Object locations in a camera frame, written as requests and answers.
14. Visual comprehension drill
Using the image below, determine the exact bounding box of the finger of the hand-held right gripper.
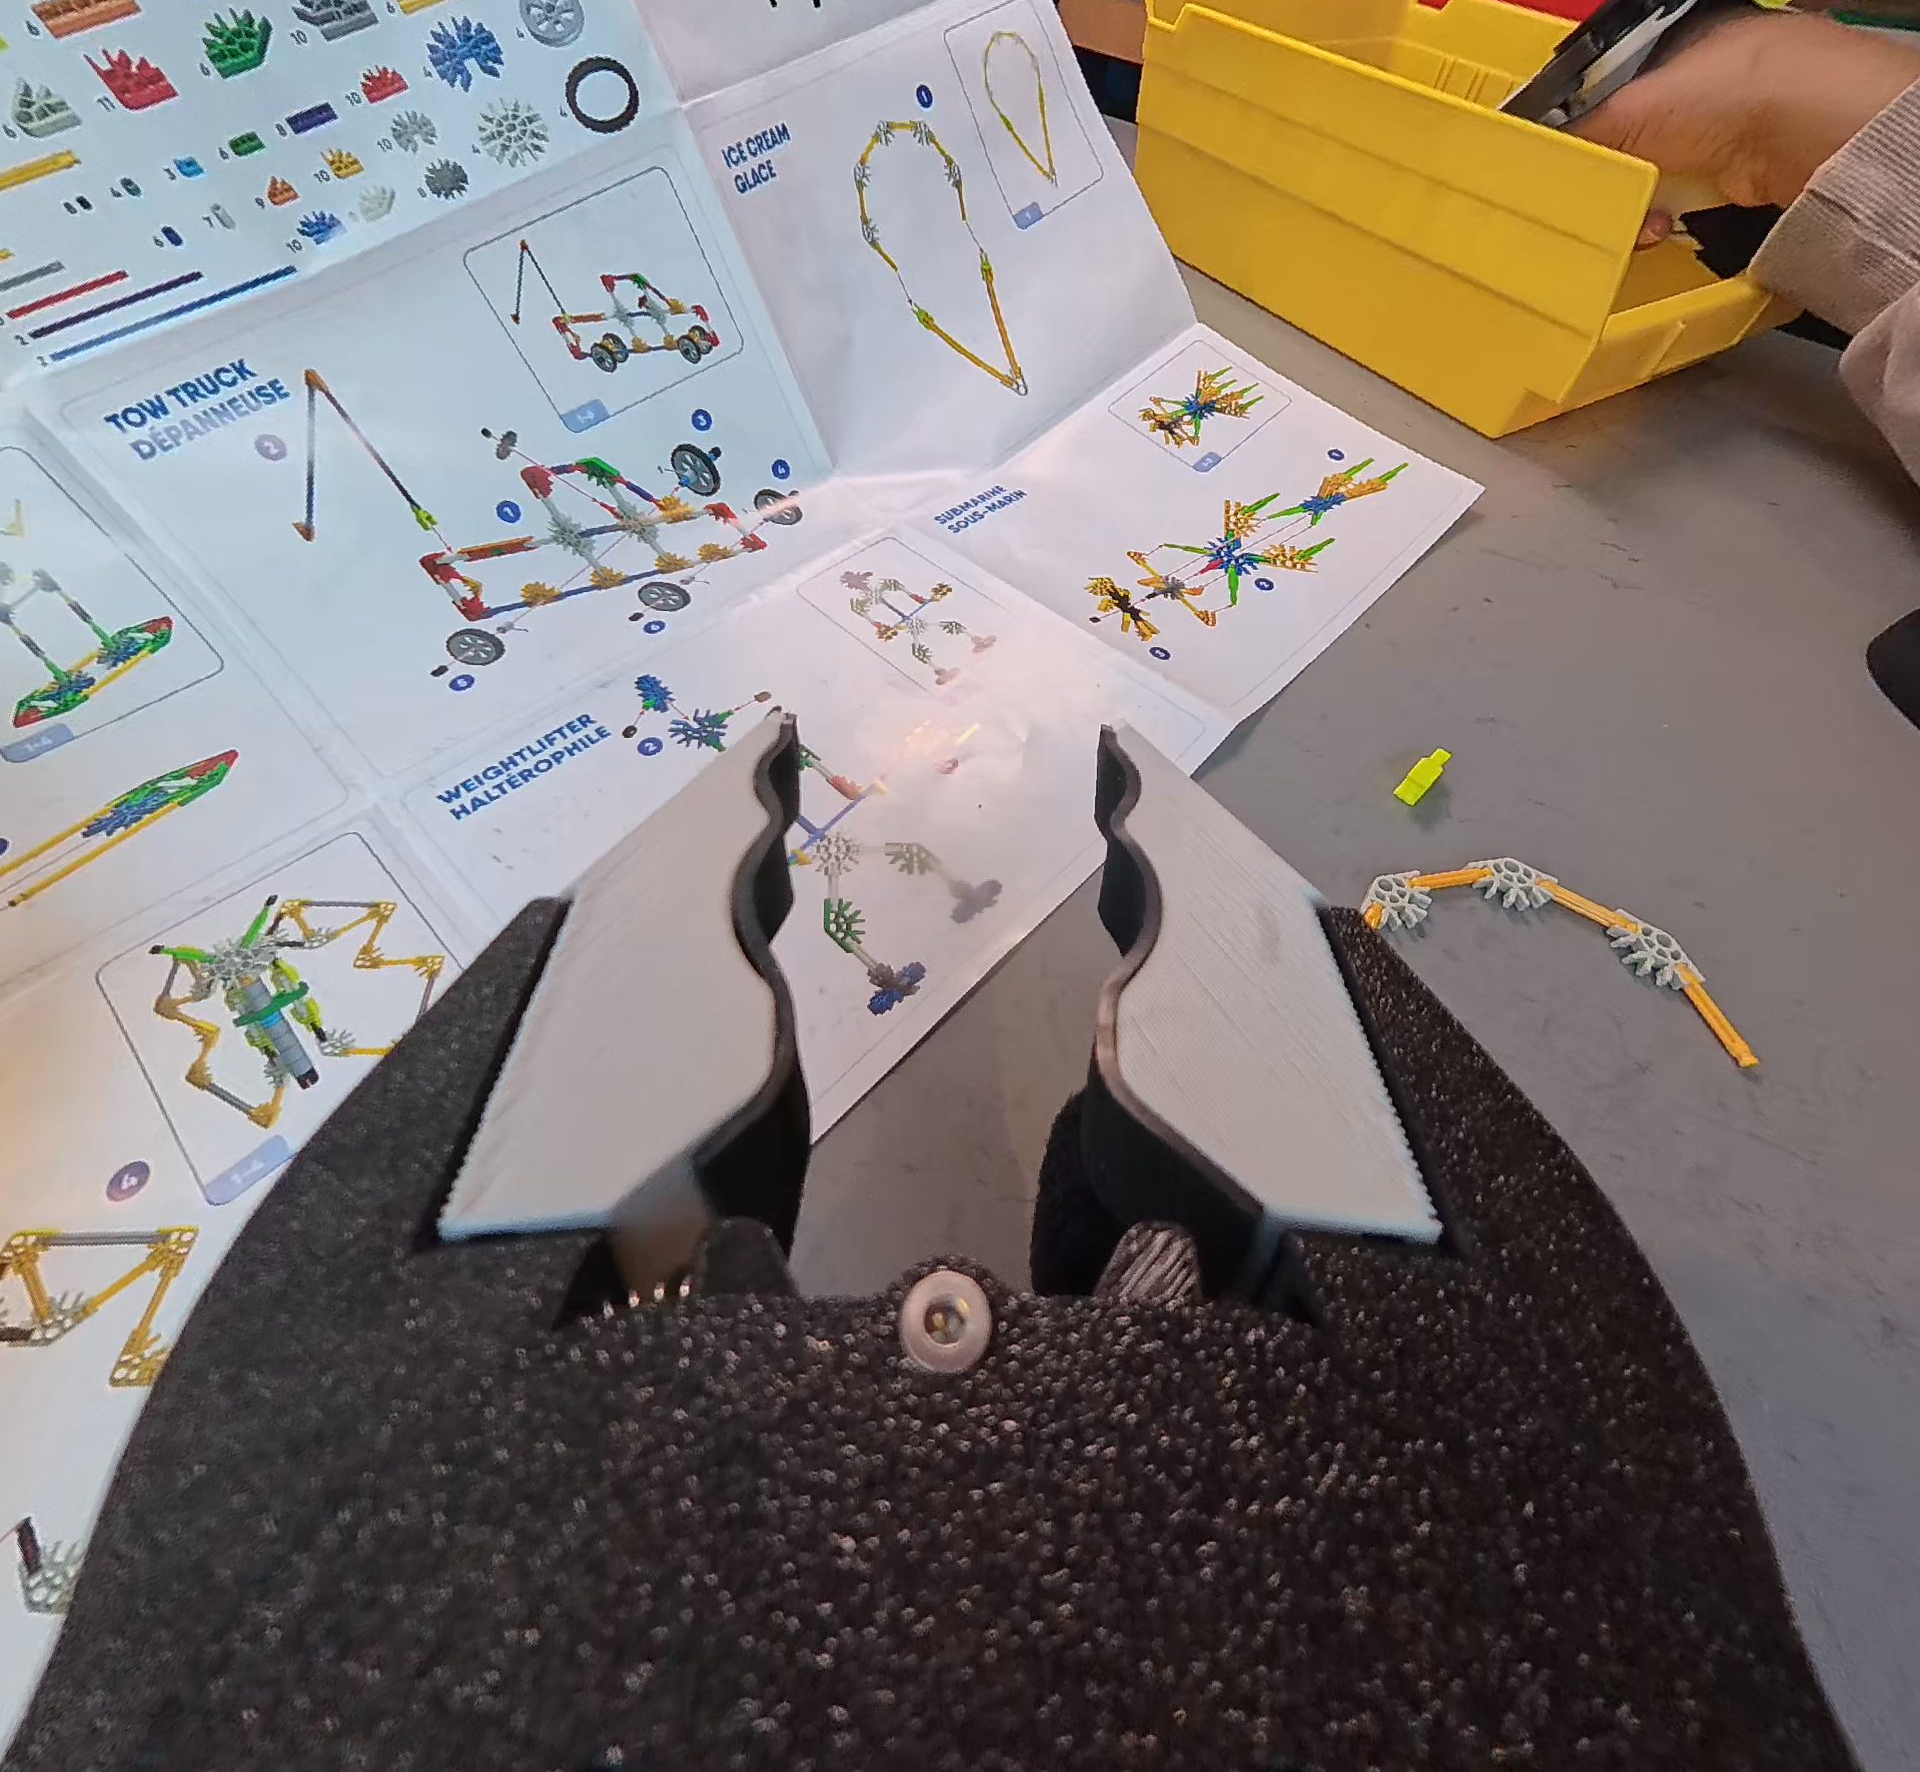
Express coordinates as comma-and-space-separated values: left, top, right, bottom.
1542, 0, 1708, 137
1498, 0, 1716, 128

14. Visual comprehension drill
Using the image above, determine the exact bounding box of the person's right forearm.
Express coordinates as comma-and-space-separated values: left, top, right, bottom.
1752, 73, 1920, 461

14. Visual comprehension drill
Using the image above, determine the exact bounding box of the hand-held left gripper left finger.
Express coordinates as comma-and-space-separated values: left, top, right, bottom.
439, 715, 811, 1304

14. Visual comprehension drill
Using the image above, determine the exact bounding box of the yellow plastic box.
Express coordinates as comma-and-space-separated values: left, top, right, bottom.
1133, 0, 1806, 443

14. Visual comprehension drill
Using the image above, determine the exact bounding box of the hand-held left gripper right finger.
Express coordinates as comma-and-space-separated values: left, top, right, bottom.
1091, 724, 1445, 1308

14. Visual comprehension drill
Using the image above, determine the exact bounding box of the person's right hand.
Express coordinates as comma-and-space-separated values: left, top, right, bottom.
1587, 8, 1888, 247

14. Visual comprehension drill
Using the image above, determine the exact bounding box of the white building instruction sheet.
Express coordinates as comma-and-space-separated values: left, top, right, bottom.
0, 0, 1488, 1626

